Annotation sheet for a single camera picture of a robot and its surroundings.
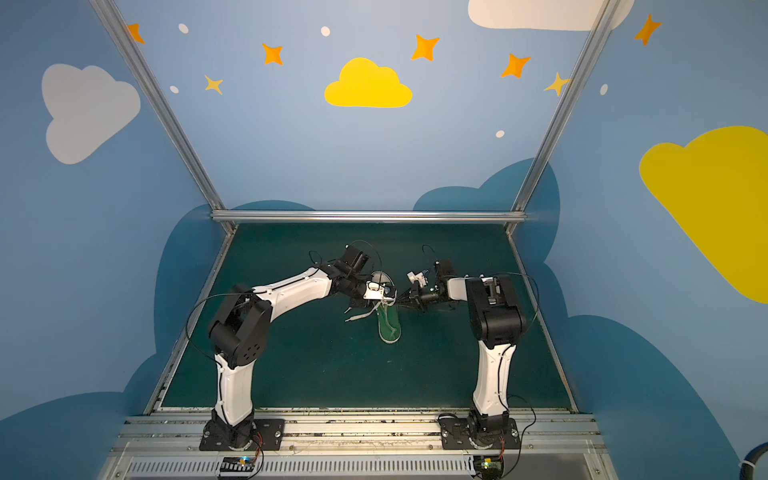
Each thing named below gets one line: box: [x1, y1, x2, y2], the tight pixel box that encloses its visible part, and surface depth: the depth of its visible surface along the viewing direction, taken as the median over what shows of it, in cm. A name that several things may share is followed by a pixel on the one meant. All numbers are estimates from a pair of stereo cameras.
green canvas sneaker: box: [370, 270, 402, 344], surface depth 94 cm
